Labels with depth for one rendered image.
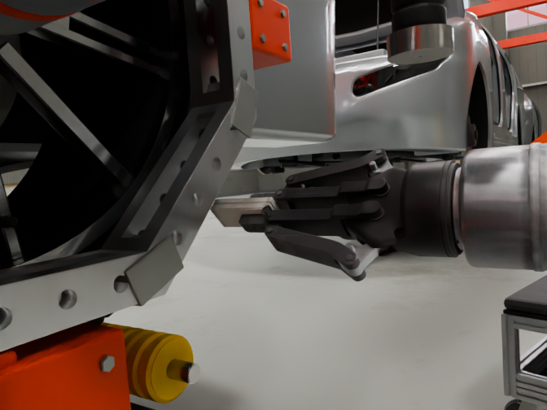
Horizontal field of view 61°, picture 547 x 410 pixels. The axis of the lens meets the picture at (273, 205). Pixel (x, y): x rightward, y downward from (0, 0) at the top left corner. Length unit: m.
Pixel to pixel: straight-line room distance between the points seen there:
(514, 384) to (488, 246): 1.00
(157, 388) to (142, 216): 0.15
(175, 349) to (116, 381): 0.08
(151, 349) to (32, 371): 0.12
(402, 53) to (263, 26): 0.26
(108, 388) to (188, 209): 0.16
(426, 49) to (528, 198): 0.12
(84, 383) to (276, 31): 0.43
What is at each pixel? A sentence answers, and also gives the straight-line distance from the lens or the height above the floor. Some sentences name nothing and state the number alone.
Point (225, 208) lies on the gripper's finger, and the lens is 0.46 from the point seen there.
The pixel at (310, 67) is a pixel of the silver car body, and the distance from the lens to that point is 1.00.
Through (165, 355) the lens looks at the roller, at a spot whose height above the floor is 0.53.
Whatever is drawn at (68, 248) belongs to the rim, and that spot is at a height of 0.62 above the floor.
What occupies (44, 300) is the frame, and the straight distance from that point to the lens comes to 0.34.
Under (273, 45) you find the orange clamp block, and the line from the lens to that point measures 0.58.
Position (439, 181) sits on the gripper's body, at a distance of 0.35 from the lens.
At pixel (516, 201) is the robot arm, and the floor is 0.65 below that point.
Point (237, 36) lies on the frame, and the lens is 0.52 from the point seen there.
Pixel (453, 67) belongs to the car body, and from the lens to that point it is 2.92.
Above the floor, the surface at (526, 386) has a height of 0.13.
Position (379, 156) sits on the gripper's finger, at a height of 0.68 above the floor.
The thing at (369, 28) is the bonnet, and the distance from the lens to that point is 3.91.
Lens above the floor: 0.67
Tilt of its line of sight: 4 degrees down
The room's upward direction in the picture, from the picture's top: 4 degrees counter-clockwise
